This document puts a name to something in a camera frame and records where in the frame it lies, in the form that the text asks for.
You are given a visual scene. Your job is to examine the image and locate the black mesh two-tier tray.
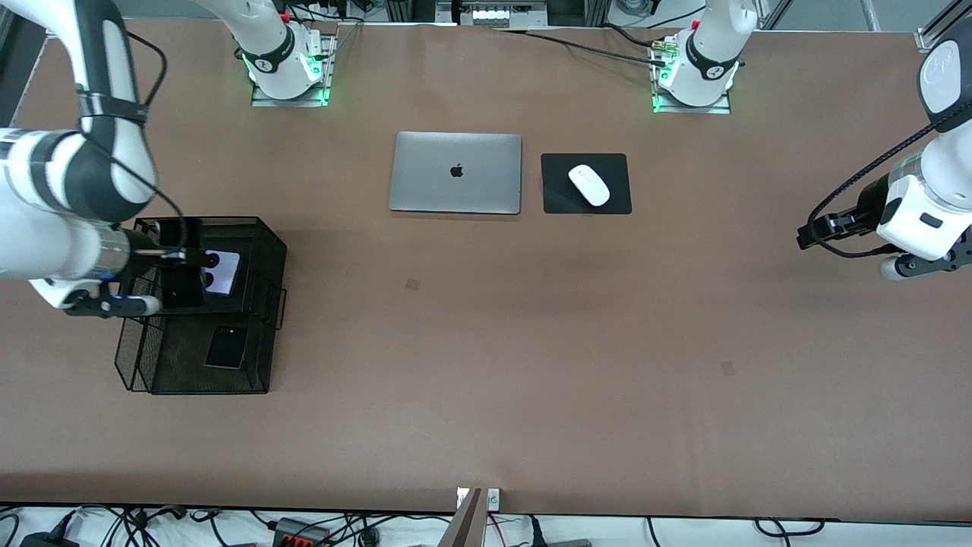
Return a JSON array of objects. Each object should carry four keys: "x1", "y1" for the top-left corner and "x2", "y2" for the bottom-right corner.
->
[{"x1": 112, "y1": 216, "x2": 289, "y2": 396}]

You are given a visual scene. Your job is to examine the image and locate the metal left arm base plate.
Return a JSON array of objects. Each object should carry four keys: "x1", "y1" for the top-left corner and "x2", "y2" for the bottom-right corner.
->
[{"x1": 652, "y1": 34, "x2": 732, "y2": 115}]

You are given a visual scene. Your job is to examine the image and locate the white power strip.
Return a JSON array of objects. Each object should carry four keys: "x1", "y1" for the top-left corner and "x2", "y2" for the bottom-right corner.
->
[{"x1": 459, "y1": 4, "x2": 529, "y2": 27}]

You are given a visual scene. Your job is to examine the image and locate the large black smartphone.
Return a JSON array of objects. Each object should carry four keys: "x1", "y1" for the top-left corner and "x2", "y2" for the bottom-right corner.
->
[{"x1": 158, "y1": 219, "x2": 207, "y2": 310}]

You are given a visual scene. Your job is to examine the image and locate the grey profile beam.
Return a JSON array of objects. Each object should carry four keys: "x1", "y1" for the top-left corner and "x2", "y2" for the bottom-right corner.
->
[{"x1": 439, "y1": 486, "x2": 484, "y2": 547}]

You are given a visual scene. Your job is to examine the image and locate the black mouse pad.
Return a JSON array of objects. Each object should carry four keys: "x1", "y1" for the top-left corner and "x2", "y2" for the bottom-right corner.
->
[{"x1": 541, "y1": 153, "x2": 633, "y2": 216}]

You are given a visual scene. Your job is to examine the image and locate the long black table cable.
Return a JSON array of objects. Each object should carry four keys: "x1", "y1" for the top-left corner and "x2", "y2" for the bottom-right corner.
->
[{"x1": 494, "y1": 27, "x2": 669, "y2": 68}]

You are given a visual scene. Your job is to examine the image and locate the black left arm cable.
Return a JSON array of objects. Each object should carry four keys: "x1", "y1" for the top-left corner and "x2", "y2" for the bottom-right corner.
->
[{"x1": 806, "y1": 112, "x2": 972, "y2": 259}]

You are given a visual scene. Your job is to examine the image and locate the small black flip phone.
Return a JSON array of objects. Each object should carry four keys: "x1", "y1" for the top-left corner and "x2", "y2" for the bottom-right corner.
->
[{"x1": 204, "y1": 326, "x2": 249, "y2": 372}]

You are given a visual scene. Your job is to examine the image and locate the lilac flip phone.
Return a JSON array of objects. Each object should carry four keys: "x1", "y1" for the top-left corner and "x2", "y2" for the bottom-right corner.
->
[{"x1": 204, "y1": 251, "x2": 241, "y2": 297}]

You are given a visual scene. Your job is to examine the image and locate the white computer mouse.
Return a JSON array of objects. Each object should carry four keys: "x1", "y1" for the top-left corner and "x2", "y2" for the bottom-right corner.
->
[{"x1": 568, "y1": 164, "x2": 611, "y2": 207}]

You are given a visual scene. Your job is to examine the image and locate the silver closed laptop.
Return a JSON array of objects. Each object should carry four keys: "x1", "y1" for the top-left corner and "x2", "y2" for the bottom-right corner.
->
[{"x1": 389, "y1": 131, "x2": 523, "y2": 216}]

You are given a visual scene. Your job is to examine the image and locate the black looped floor cable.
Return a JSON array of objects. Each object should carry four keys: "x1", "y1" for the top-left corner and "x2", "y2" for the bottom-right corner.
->
[{"x1": 754, "y1": 518, "x2": 826, "y2": 537}]

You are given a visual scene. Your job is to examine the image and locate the short black table cable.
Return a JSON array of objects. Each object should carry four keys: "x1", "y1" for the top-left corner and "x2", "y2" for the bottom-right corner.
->
[{"x1": 600, "y1": 23, "x2": 663, "y2": 48}]

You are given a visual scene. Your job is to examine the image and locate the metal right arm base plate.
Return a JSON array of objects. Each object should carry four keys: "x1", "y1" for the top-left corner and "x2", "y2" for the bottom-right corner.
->
[{"x1": 251, "y1": 34, "x2": 336, "y2": 107}]

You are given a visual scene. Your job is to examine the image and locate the aluminium corner profile bracket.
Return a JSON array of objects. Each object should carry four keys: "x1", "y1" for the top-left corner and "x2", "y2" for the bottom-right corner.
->
[{"x1": 915, "y1": 0, "x2": 972, "y2": 52}]

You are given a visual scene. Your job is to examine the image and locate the black power strip orange switches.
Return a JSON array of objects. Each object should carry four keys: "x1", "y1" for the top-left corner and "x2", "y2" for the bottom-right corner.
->
[{"x1": 272, "y1": 517, "x2": 332, "y2": 547}]

